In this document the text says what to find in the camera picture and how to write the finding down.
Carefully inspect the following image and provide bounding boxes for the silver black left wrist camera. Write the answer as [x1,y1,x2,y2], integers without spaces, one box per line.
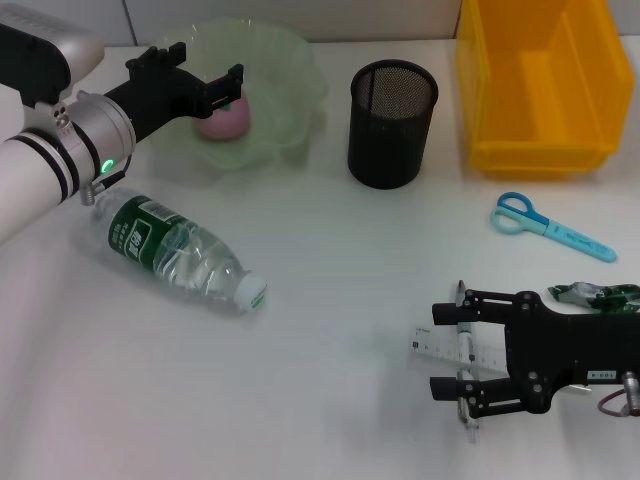
[0,8,105,109]

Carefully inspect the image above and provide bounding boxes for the translucent green fruit bowl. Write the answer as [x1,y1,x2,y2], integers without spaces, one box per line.
[149,17,330,174]

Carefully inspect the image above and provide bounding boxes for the left gripper cable with plug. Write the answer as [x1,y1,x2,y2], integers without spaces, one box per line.
[79,154,134,207]

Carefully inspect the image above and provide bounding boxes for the clear green-label water bottle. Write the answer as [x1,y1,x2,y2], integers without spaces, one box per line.
[89,187,269,314]

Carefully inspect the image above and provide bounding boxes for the green plastic wrapper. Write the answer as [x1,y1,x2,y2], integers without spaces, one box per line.
[546,280,640,315]

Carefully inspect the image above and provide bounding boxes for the black mesh pen holder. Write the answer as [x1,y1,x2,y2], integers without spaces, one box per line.
[347,59,440,190]

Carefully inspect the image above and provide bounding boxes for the gripper cable with plug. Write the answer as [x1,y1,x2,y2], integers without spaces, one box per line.
[597,372,640,419]
[79,154,134,207]

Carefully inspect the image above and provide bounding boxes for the yellow plastic bin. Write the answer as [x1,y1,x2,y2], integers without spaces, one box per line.
[453,0,635,177]

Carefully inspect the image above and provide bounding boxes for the pink toy peach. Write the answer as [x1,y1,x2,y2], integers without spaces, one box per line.
[193,94,251,144]

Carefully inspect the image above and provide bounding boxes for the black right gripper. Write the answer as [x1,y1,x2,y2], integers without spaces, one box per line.
[428,287,640,422]

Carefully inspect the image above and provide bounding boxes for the blue scissors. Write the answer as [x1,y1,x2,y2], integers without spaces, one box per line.
[489,191,619,263]

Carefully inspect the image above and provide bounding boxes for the clear plastic ruler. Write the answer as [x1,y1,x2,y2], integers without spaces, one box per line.
[410,325,509,374]

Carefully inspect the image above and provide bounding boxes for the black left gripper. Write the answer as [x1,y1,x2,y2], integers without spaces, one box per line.
[106,42,246,145]

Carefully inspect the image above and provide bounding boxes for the right gripper cable with plug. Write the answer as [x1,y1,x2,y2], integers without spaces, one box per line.
[597,372,640,419]

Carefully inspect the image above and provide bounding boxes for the grey white pen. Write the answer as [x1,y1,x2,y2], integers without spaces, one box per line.
[454,279,481,444]

